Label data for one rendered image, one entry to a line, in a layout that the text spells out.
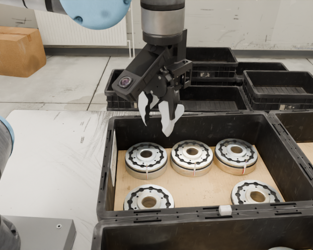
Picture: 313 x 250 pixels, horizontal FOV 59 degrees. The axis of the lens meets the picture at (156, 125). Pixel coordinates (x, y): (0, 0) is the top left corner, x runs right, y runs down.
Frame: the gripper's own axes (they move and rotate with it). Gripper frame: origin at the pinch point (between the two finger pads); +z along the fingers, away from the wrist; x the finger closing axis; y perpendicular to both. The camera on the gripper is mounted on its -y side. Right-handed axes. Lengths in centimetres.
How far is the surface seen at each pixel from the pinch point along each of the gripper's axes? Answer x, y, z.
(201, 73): 58, 111, 44
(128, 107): 66, 52, 47
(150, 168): -0.7, -2.4, 9.9
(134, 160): 3.7, -3.0, 9.9
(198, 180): -9.7, 4.4, 13.1
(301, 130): -21.9, 33.9, 8.8
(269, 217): -27.4, -3.0, 3.1
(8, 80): 259, 60, 96
